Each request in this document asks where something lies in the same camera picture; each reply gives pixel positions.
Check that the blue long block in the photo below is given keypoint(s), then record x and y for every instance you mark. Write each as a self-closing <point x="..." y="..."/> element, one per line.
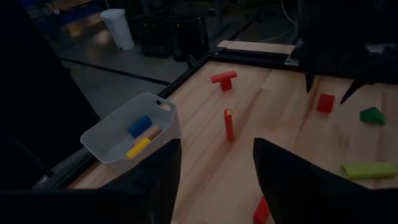
<point x="140" y="126"/>

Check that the light grey plastic bin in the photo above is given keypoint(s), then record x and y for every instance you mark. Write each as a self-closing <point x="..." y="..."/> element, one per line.
<point x="109" y="133"/>

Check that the natural wood long block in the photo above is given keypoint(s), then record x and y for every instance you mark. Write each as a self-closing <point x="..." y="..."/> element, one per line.
<point x="154" y="132"/>

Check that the orange-red long block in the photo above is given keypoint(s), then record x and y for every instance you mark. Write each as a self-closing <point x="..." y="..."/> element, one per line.
<point x="229" y="126"/>

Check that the yellow cylinder block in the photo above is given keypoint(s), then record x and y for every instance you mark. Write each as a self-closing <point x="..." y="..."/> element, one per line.
<point x="138" y="148"/>

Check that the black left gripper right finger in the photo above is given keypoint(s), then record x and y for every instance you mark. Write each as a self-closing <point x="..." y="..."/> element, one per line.
<point x="295" y="186"/>

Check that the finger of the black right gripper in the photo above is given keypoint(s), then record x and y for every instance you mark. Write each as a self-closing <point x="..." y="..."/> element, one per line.
<point x="309" y="81"/>
<point x="353" y="90"/>

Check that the black equipment case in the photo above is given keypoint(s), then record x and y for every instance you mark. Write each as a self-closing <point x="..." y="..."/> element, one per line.
<point x="190" y="39"/>
<point x="155" y="37"/>

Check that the black room divider panel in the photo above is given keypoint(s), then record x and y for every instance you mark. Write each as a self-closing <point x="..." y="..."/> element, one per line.
<point x="31" y="93"/>

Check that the green cube block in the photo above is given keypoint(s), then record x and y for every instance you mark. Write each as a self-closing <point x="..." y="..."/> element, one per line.
<point x="372" y="116"/>

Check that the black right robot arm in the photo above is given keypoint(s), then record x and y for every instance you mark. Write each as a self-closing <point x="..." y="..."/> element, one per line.
<point x="342" y="18"/>

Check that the green long block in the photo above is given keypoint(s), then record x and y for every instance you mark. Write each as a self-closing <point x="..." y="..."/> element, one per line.
<point x="369" y="170"/>

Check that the red cube block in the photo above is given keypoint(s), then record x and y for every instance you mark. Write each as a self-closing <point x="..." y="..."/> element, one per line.
<point x="325" y="103"/>
<point x="226" y="85"/>

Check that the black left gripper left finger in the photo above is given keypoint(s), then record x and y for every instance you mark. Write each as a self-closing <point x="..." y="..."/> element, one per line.
<point x="155" y="186"/>

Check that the white trash can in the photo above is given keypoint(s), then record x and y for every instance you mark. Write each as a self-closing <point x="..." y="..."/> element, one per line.
<point x="118" y="29"/>

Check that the red long block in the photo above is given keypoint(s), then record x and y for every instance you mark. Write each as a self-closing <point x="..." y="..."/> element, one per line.
<point x="224" y="76"/>
<point x="261" y="211"/>

